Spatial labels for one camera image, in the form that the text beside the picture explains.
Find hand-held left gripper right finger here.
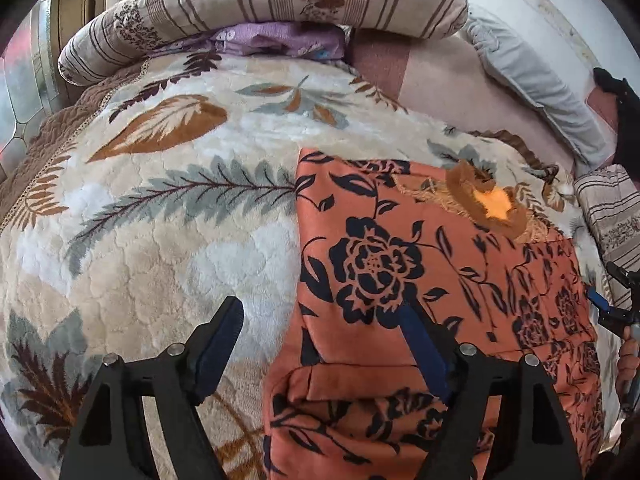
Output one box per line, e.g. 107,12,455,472
397,300,583,480

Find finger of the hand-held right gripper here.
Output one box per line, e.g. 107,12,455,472
606,261,640,311
586,289,639,327

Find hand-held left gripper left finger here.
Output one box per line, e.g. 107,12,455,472
59,296,245,480

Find orange floral garment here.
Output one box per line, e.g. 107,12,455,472
262,147,613,480

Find person's right hand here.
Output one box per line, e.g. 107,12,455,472
616,337,640,413

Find leaf print plush blanket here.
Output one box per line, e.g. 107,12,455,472
0,52,621,480

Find dark cloth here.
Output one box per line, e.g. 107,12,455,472
592,67,640,181

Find light grey pillow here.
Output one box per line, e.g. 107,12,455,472
457,7,608,171

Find brown quilted bedspread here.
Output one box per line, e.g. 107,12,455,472
0,60,151,231

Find pink bed sheet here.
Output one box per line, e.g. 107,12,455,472
345,27,621,176

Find purple cloth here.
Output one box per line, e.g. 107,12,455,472
150,21,346,63

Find wooden mirrored wardrobe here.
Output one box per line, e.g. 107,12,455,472
0,0,113,176

